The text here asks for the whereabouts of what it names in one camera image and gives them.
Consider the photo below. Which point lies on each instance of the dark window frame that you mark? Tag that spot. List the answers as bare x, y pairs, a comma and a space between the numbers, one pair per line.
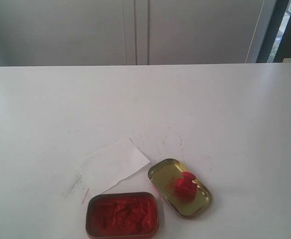
284, 47

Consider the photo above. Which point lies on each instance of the white cabinet doors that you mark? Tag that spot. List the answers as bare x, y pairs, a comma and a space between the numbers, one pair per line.
131, 32

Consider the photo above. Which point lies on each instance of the red plastic stamp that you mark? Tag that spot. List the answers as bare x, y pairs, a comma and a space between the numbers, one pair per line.
185, 188

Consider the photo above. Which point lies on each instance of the red ink pad tin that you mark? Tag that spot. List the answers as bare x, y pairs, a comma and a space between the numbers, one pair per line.
122, 216

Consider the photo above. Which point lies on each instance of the gold metal tin lid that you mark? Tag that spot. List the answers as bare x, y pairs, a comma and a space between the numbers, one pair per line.
163, 177

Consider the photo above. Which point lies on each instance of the white paper sheet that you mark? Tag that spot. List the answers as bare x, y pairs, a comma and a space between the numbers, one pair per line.
106, 167

